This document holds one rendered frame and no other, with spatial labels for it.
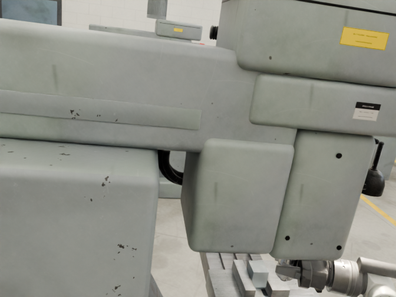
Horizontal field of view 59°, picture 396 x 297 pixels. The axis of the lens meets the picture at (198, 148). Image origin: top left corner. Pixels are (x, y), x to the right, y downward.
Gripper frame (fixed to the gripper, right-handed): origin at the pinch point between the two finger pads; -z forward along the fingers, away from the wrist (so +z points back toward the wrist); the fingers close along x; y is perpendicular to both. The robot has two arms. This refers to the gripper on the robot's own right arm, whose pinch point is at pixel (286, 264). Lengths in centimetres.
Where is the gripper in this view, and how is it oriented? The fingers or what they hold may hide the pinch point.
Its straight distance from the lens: 99.7
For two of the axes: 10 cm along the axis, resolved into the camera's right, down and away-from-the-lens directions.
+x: -2.0, 2.8, -9.4
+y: -1.1, 9.5, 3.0
